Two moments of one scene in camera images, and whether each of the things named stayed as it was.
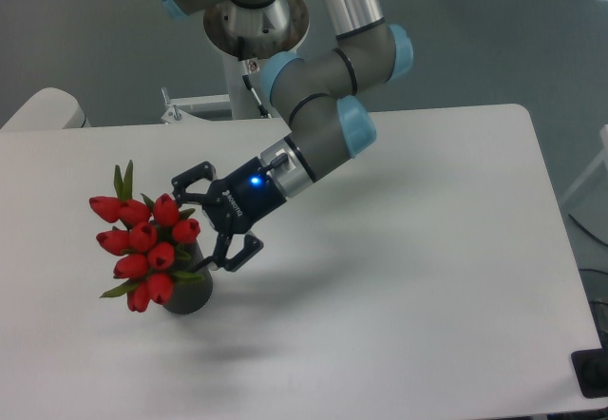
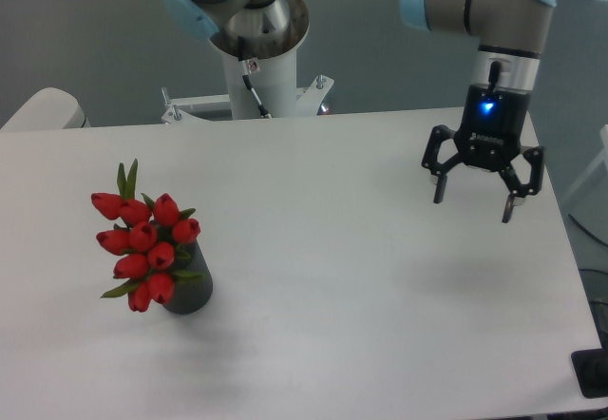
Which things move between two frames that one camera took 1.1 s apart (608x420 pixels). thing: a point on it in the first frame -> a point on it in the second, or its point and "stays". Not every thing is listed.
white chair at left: (49, 109) stays
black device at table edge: (591, 369) stays
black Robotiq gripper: (234, 203) -> (488, 137)
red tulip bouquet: (149, 243) stays
